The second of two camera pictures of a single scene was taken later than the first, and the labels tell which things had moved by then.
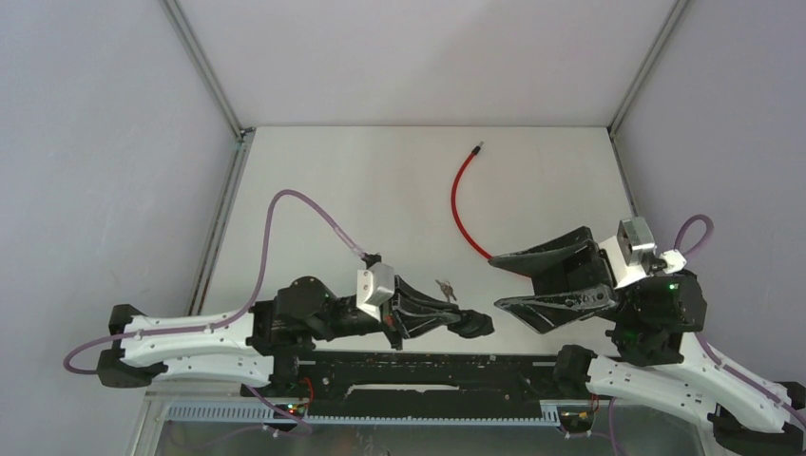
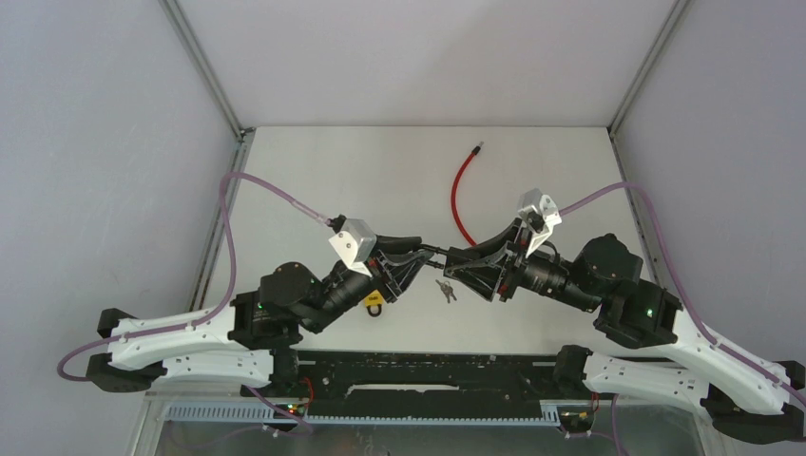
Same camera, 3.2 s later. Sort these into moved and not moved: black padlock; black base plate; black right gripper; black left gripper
Moved: black left gripper; black right gripper; black padlock
Not moved: black base plate
